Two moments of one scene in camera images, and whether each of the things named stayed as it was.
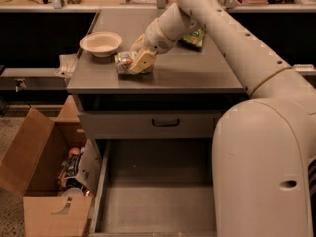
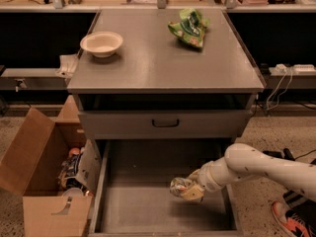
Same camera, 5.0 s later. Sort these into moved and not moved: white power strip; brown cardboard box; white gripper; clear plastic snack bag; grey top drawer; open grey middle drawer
Moved: white gripper; clear plastic snack bag
Not moved: brown cardboard box; open grey middle drawer; grey top drawer; white power strip
